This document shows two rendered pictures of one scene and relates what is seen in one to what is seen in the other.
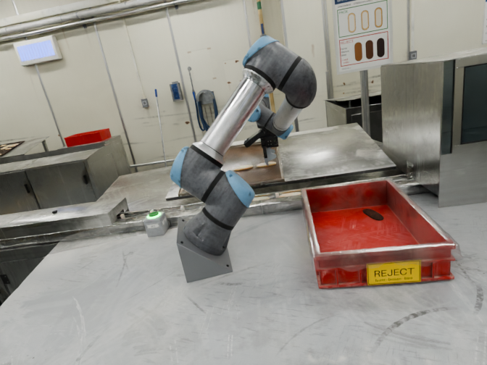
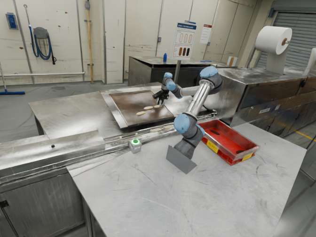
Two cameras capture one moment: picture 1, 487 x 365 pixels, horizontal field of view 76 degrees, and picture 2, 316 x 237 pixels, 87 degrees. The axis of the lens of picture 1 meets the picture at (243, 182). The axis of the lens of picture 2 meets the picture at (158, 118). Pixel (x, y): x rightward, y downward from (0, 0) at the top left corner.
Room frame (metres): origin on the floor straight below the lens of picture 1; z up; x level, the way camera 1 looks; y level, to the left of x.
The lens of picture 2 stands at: (0.37, 0.96, 1.68)
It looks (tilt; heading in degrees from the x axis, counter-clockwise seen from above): 29 degrees down; 317
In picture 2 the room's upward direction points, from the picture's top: 9 degrees clockwise
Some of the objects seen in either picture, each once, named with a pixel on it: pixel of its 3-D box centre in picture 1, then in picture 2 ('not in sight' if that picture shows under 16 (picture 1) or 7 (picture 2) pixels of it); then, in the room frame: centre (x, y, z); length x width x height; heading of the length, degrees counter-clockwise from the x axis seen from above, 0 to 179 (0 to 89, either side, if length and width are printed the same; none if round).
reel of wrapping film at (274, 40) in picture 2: not in sight; (266, 51); (1.18, -1.43, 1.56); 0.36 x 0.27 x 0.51; 173
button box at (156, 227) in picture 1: (157, 227); (134, 147); (1.18, 0.38, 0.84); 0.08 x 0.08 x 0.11; 83
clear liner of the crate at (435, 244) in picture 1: (360, 223); (223, 138); (0.86, -0.33, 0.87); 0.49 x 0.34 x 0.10; 171
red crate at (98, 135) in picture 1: (88, 137); not in sight; (4.57, 2.06, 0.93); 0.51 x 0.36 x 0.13; 87
